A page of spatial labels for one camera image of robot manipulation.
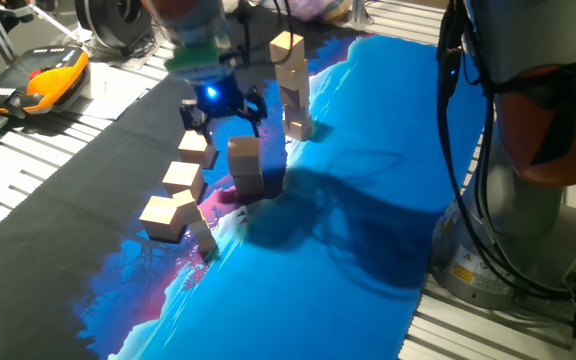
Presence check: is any black round spool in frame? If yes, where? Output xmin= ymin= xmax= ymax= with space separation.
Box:
xmin=74 ymin=0 xmax=155 ymax=51

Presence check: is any large wooden cube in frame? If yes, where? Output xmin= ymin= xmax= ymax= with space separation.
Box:
xmin=226 ymin=135 xmax=263 ymax=177
xmin=138 ymin=195 xmax=188 ymax=245
xmin=232 ymin=171 xmax=266 ymax=197
xmin=177 ymin=128 xmax=218 ymax=170
xmin=161 ymin=160 xmax=206 ymax=202

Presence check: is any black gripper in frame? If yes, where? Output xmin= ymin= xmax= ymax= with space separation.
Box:
xmin=178 ymin=78 xmax=269 ymax=146

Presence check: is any black fabric strap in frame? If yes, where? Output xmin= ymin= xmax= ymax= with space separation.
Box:
xmin=487 ymin=57 xmax=576 ymax=161

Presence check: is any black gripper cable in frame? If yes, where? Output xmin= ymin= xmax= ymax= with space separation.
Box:
xmin=232 ymin=0 xmax=295 ymax=67

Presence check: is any orange black teach pendant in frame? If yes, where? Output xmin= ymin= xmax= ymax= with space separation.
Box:
xmin=0 ymin=44 xmax=92 ymax=120

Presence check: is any green mounting plate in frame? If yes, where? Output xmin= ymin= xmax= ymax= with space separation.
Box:
xmin=163 ymin=42 xmax=222 ymax=76

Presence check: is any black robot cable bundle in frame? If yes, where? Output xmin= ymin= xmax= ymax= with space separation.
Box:
xmin=436 ymin=0 xmax=576 ymax=301

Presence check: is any thin silver rod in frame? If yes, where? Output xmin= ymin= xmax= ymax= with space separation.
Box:
xmin=32 ymin=7 xmax=94 ymax=45

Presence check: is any white paper sheet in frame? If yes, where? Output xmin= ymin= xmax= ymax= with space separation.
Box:
xmin=75 ymin=59 xmax=150 ymax=122

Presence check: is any medium wooden cube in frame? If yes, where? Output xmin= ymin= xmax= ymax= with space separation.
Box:
xmin=282 ymin=117 xmax=315 ymax=143
xmin=278 ymin=85 xmax=312 ymax=110
xmin=281 ymin=103 xmax=313 ymax=125
xmin=268 ymin=29 xmax=306 ymax=69
xmin=273 ymin=59 xmax=311 ymax=93

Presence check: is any purple plastic bag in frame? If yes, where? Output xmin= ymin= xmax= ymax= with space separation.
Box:
xmin=287 ymin=0 xmax=354 ymax=22

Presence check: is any printed landscape desk mat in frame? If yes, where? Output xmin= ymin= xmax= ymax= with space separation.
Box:
xmin=0 ymin=4 xmax=489 ymax=360

